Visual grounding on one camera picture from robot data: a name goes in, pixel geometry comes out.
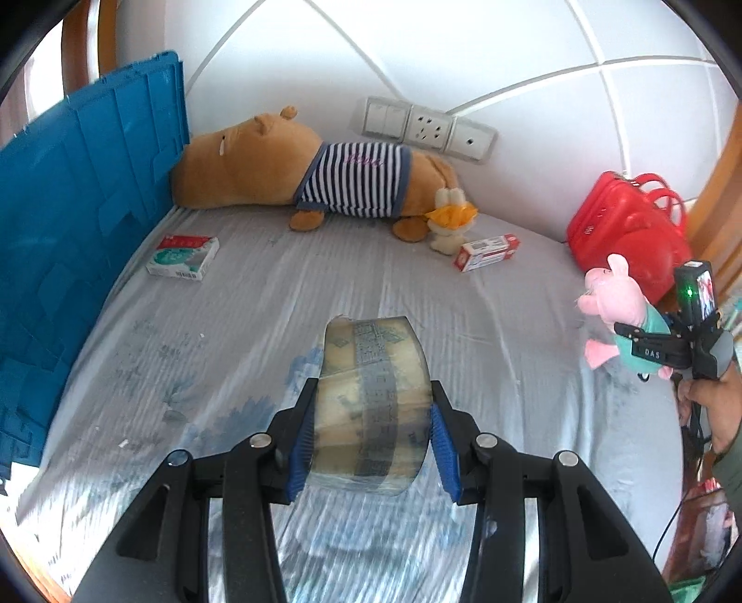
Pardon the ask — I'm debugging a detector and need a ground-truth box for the white padded headboard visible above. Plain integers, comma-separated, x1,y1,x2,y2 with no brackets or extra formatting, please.
116,0,742,244

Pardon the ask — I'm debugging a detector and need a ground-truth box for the red and white small box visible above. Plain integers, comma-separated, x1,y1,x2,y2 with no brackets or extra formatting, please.
453,233,521,273

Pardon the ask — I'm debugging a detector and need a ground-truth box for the pink pig plush teal dress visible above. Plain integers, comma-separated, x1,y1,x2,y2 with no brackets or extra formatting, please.
575,253,673,380

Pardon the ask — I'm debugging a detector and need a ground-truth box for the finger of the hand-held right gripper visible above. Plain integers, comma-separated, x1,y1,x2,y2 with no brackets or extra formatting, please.
613,321,669,343

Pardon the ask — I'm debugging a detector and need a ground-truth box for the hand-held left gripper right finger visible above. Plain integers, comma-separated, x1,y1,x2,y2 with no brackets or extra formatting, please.
429,379,673,603

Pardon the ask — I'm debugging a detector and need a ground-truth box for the white rabbit plush orange scarf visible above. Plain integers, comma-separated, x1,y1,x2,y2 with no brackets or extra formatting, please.
426,186,479,256

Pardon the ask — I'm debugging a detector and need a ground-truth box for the black cable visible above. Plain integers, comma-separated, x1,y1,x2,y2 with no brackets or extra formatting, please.
652,406,720,565

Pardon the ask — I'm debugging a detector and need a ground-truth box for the green and white small box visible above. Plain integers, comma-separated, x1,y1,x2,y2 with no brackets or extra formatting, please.
145,233,220,283

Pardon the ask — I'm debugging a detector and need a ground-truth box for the grey printed bed sheet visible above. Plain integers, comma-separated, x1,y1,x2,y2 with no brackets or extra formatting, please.
12,200,697,603

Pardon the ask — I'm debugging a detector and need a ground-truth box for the white wall power socket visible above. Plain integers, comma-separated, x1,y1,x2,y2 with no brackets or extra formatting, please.
403,104,456,153

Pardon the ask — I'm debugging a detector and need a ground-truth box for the person's right hand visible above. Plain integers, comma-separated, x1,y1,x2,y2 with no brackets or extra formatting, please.
677,360,742,459

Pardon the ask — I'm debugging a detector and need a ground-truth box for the person's right forearm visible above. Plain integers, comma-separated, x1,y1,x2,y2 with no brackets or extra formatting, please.
712,432,742,511

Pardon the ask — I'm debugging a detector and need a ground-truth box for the wooden headboard post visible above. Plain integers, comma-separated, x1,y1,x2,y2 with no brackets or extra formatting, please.
61,0,120,96
687,124,742,276

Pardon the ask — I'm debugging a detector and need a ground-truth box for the white double wall switch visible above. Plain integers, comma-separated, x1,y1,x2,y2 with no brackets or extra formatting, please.
351,96,412,140

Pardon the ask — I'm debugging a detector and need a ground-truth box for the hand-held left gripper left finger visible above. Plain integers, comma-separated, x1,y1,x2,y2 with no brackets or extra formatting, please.
72,377,320,603

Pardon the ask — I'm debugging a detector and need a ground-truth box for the brown capybara plush striped shirt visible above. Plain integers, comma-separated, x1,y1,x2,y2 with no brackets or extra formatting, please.
170,106,459,243

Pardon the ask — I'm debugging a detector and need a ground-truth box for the red handbag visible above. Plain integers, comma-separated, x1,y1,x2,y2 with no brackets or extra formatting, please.
566,171,693,305

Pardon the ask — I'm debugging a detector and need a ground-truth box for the red patterned bag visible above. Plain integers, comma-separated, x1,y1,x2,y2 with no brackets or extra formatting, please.
664,478,740,586

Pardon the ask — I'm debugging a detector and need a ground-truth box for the blue plastic storage crate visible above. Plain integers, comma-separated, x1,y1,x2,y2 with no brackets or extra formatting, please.
0,49,192,482

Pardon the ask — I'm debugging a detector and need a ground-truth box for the white single-hole wall outlet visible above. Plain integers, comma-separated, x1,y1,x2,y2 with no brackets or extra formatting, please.
446,116,498,165

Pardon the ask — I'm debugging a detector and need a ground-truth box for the clear packing tape roll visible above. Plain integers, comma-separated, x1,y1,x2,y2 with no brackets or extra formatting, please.
307,316,433,496

